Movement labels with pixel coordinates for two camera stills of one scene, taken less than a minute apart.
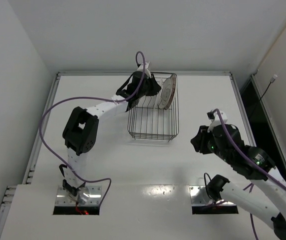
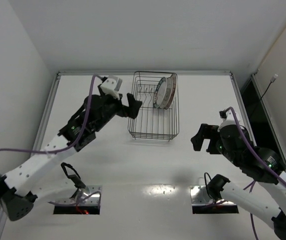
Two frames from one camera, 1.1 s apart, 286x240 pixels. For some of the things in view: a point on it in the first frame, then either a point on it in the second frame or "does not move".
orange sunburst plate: x=174 y=86 does not move
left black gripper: x=150 y=85 -> x=123 y=109
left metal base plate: x=89 y=195 does not move
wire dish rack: x=147 y=121 does not move
